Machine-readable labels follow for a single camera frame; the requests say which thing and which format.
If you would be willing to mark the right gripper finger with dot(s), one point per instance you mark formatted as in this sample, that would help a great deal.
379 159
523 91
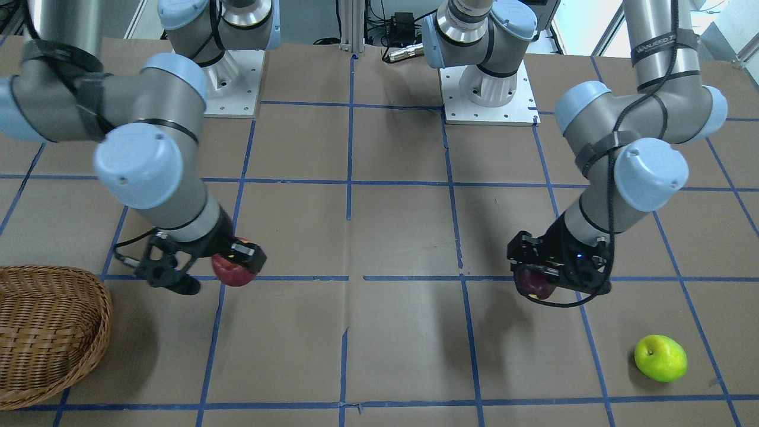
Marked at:
183 285

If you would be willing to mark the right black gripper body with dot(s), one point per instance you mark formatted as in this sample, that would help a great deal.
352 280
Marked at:
223 232

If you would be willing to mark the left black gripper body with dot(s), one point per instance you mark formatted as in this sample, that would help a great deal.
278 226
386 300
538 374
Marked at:
555 244

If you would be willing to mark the dark red apple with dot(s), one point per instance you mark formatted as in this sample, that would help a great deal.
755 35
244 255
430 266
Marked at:
533 284

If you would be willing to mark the red yellow apple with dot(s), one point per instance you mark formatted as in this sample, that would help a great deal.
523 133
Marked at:
239 264

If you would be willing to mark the green apple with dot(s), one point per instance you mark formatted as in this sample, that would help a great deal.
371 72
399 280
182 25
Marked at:
660 358

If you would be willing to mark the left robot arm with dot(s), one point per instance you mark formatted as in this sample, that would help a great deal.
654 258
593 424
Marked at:
624 145

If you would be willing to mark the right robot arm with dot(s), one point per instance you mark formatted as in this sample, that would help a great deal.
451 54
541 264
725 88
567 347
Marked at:
147 129

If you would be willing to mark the wicker basket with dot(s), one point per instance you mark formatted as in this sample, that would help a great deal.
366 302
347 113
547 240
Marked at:
56 324

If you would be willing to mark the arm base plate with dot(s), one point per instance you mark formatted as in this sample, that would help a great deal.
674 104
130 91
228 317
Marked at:
473 98
233 84

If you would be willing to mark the aluminium frame post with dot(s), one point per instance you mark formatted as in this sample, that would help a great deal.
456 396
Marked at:
352 19

